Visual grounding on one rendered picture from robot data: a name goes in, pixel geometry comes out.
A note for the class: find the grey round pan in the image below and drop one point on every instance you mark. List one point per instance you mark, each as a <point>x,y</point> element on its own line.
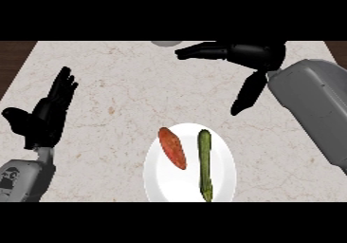
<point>165,43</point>

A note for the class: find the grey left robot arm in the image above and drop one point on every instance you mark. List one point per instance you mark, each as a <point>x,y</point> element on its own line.
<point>22,180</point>

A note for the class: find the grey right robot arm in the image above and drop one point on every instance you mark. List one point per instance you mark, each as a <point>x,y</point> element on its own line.
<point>316,110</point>

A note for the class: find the white oval plate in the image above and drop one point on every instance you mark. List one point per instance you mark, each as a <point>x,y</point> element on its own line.
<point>171,180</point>

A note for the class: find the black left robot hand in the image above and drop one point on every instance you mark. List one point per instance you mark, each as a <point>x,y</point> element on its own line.
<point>45,117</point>

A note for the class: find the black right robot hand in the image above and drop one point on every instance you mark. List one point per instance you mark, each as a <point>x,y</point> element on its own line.
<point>255,55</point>

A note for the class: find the orange sweet potato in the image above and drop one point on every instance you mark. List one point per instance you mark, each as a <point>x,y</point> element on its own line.
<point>173,152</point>

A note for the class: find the green asparagus spear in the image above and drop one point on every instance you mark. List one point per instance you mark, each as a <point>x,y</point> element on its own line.
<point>205,161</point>

